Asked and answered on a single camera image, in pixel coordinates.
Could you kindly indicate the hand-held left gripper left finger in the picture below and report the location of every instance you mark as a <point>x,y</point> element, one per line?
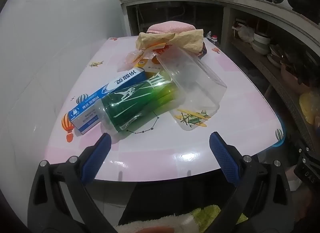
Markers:
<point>98,157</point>

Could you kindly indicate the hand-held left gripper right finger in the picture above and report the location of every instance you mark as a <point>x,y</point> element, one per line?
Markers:
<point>225,157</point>

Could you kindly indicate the blue toothpaste box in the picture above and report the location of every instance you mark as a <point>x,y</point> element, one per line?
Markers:
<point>85,115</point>

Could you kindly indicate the green plastic bottle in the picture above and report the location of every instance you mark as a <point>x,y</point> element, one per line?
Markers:
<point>130,107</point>

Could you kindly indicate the clear plastic container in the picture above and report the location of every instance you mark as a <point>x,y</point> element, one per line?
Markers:
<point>195,80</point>

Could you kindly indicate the clear plastic wrapper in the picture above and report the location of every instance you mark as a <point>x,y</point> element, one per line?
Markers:
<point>130,59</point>

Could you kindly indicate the yellow white small box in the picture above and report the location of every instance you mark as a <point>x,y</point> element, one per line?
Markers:
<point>150,66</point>

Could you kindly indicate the brown paper bag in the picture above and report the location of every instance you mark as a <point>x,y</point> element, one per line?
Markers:
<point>185,39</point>

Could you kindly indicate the orange snack wrapper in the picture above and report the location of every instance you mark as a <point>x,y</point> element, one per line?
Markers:
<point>160,47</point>

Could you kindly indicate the yellow bag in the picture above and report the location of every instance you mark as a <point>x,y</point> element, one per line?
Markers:
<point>308,105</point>

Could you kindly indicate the pink pot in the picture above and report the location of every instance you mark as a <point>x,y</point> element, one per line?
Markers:
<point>292,77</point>

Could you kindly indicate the stack of plates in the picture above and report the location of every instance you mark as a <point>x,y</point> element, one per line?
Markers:
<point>273,57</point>

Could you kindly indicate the cooking oil bottle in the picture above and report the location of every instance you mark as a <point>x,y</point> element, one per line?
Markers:
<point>213,38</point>

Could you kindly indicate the stack of white bowls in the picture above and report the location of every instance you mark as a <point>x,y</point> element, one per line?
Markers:
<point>261,42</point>

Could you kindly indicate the white plastic bag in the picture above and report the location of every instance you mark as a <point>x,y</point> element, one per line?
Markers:
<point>246,32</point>

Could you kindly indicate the pink cloth cover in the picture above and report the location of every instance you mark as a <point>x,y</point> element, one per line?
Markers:
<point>170,26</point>

